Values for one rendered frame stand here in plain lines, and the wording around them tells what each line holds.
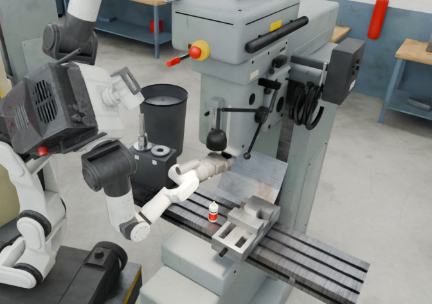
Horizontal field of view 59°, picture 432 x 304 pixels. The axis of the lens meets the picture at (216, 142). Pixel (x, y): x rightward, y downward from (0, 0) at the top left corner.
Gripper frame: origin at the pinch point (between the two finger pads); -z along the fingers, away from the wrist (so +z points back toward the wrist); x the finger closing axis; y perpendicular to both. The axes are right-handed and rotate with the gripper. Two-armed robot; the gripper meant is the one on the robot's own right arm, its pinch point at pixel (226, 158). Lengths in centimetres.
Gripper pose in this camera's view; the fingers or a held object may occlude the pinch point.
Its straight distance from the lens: 162.8
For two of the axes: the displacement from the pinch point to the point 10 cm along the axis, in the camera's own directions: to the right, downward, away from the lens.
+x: -6.8, -4.2, 6.0
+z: -7.3, 3.2, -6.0
